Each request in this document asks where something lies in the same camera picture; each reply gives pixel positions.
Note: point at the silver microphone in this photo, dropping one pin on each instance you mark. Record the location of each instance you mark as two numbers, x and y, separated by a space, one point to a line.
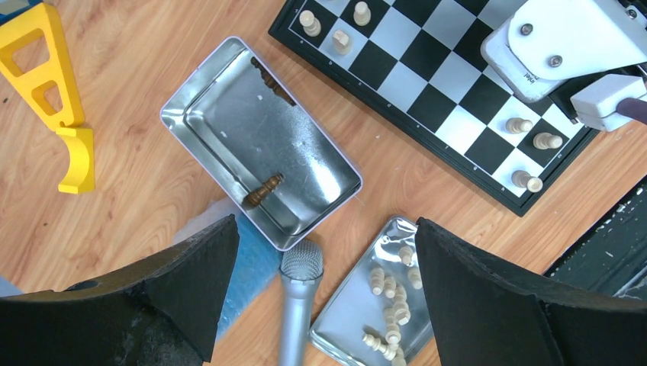
301 272

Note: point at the yellow toy saw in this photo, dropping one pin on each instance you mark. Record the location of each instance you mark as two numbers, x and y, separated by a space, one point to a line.
50 88

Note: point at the blue plastic bag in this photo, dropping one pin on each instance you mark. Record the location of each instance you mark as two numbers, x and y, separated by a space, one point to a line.
256 265

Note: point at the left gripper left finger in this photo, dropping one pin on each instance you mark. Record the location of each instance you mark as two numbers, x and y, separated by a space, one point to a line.
161 310

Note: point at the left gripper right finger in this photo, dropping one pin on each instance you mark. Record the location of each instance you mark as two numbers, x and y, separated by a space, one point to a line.
485 310

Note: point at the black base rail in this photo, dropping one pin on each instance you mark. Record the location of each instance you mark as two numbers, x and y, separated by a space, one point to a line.
610 258

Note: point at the tin box with dark pieces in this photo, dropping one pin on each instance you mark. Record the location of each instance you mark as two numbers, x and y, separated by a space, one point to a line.
242 125

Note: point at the dark piece in tin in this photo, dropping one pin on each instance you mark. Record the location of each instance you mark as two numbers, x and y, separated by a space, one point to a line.
257 196

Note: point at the tin lid with light pieces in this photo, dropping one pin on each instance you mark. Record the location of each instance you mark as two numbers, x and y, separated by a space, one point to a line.
378 315

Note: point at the black silver chess board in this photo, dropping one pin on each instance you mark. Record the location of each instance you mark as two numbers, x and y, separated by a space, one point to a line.
419 65

